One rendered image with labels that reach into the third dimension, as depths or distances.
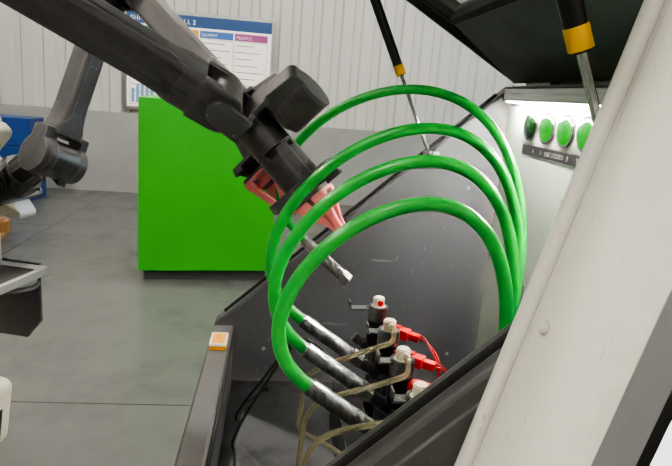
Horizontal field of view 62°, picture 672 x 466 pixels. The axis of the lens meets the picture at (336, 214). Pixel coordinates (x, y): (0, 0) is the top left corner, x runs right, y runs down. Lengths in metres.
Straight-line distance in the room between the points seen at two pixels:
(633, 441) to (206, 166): 3.82
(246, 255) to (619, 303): 3.90
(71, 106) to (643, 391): 1.11
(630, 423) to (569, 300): 0.10
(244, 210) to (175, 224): 0.49
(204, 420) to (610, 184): 0.64
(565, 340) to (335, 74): 6.95
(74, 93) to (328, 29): 6.15
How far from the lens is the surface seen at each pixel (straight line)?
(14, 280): 1.15
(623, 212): 0.37
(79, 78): 1.25
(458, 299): 1.17
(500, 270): 0.55
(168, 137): 4.01
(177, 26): 1.12
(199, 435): 0.82
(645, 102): 0.40
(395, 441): 0.48
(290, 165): 0.73
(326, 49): 7.24
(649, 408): 0.32
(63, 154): 1.23
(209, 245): 4.15
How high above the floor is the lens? 1.41
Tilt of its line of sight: 12 degrees down
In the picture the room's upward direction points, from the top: 5 degrees clockwise
